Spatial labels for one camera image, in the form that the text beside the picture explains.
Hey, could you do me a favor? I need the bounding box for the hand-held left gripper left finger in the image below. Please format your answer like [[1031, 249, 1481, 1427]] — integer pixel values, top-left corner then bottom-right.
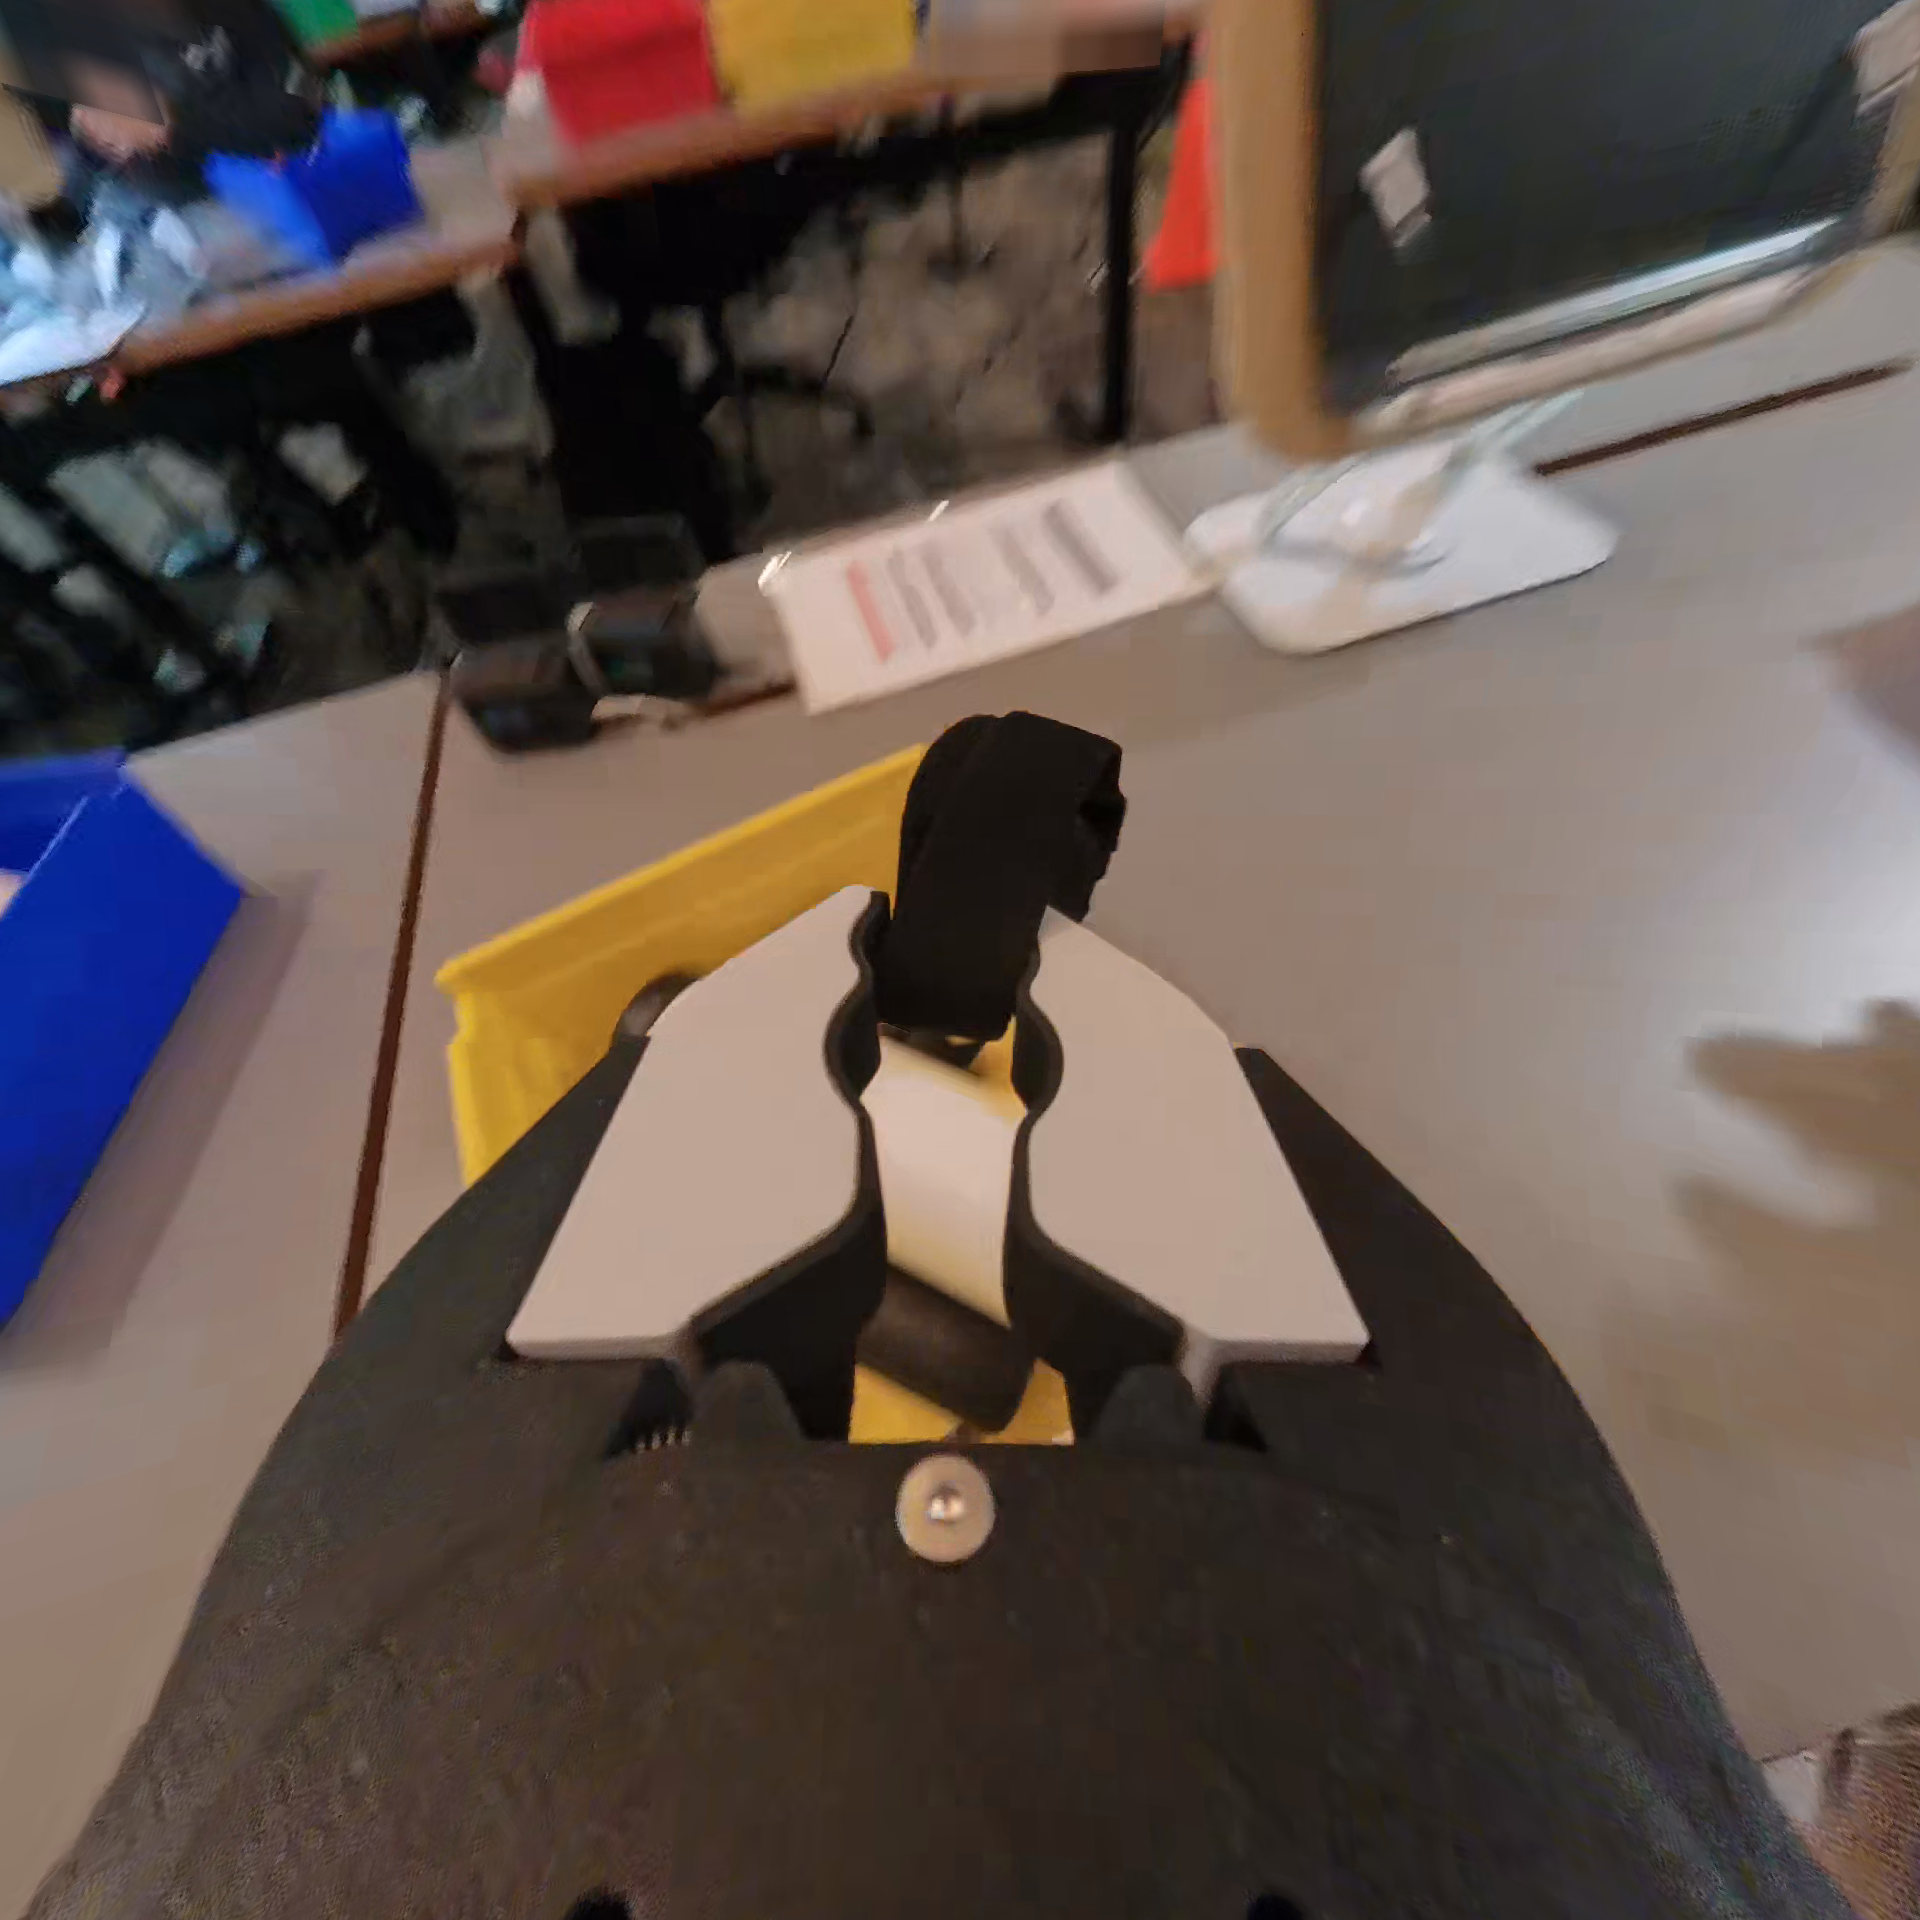
[[508, 885, 889, 1360]]

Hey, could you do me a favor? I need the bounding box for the printed paper sheet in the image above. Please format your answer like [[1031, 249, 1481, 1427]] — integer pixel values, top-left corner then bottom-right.
[[761, 458, 1221, 716]]

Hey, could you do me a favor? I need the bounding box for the computer monitor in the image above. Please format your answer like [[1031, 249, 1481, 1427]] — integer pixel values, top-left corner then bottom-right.
[[1308, 0, 1920, 437]]

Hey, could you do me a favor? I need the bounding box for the small blue bin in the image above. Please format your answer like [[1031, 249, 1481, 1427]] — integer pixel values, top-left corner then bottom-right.
[[293, 105, 424, 251], [200, 150, 330, 268]]

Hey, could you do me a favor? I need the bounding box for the yellow storage bin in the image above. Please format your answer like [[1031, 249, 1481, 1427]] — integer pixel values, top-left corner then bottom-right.
[[703, 0, 920, 109]]

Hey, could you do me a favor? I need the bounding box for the pile of white bags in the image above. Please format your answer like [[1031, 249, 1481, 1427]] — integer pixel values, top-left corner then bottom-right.
[[0, 195, 202, 380]]

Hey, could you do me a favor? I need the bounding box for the small black box device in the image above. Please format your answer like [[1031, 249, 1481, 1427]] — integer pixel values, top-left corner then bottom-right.
[[566, 590, 722, 702], [449, 642, 597, 754]]

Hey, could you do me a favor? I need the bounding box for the long wooden desk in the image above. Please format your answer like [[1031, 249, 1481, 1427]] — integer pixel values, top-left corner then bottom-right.
[[0, 60, 1202, 453]]

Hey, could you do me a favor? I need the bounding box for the wooden post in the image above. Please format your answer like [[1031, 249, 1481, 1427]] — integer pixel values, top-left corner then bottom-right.
[[1204, 0, 1354, 461]]

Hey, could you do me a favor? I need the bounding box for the black and white strap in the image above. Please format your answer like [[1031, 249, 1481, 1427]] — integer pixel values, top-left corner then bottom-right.
[[852, 712, 1128, 1427]]

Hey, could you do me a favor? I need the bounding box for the yellow plastic bin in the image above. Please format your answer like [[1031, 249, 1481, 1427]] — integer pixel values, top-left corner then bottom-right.
[[434, 742, 1073, 1444]]

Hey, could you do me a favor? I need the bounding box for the red storage bin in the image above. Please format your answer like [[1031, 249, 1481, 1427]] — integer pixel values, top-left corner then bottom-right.
[[514, 0, 724, 147]]

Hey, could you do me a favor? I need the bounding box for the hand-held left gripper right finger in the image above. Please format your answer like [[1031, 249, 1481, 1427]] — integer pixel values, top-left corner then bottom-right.
[[1012, 922, 1368, 1368]]

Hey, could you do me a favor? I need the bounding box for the orange traffic cone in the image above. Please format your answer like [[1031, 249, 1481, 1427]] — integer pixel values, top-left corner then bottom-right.
[[1143, 72, 1221, 298]]

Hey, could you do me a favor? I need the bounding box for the blue plastic bin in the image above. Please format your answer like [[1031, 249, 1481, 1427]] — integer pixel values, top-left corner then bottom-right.
[[0, 750, 245, 1332]]

